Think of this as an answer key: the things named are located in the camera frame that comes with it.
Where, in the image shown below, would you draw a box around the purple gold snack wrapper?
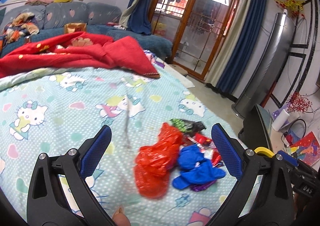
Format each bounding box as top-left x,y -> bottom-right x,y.
190,180 -> 216,192

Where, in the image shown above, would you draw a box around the blue plastic bag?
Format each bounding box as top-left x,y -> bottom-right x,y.
172,145 -> 226,190

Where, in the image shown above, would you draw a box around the red plastic bag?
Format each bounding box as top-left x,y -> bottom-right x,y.
133,123 -> 183,199

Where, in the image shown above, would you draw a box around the green black snack wrapper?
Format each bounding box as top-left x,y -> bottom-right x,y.
170,118 -> 206,134

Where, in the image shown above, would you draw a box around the yellow rimmed black trash bin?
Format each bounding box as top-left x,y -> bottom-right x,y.
254,147 -> 274,158

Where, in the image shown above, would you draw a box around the person left hand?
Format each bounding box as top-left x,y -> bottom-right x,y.
112,206 -> 131,226

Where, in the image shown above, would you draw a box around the tv cabinet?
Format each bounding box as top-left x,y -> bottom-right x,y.
238,104 -> 286,153

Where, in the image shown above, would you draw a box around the white vase red berries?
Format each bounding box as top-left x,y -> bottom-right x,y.
272,91 -> 312,131

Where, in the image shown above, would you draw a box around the hello kitty blue bedsheet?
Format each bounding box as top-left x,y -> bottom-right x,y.
1,68 -> 236,225

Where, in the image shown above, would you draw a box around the silver tower air conditioner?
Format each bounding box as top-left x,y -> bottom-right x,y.
232,10 -> 295,119

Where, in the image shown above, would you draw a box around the right blue curtain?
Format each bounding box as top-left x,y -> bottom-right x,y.
205,0 -> 267,94

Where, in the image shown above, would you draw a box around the blue curtain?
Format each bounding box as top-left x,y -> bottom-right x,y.
119,0 -> 151,35
205,0 -> 267,94

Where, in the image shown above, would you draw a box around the white top coffee table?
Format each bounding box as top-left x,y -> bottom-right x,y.
156,58 -> 195,89

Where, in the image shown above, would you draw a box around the red blanket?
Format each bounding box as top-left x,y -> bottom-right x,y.
1,32 -> 160,78

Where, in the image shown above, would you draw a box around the golden gift bag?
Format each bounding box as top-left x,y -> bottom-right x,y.
64,23 -> 87,34

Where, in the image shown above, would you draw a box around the clothes pile on sofa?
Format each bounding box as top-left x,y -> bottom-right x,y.
1,12 -> 40,49

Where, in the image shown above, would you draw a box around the yellow artificial flowers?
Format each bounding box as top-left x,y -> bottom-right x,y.
274,0 -> 305,18

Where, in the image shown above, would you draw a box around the blue grey sofa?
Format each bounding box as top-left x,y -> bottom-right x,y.
1,2 -> 172,59

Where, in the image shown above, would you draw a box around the left blue curtain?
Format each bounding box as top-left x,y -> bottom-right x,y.
119,0 -> 151,35

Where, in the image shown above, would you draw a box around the wooden glass sliding door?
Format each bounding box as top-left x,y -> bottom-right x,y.
149,0 -> 240,81

